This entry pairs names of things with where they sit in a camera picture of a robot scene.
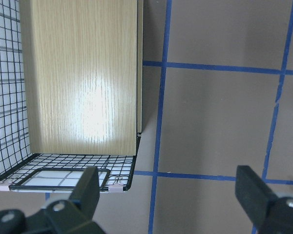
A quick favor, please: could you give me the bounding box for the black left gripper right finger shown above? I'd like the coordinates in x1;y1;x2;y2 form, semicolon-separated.
235;165;293;234

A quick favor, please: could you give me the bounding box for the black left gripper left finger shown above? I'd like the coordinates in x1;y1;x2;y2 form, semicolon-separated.
0;167;100;234

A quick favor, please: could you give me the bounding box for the pink binder clip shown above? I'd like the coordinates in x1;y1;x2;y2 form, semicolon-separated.
108;177;124;193
0;181;13;192

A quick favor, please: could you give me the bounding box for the wire basket with wooden panels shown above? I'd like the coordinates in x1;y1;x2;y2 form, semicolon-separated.
0;0;144;192

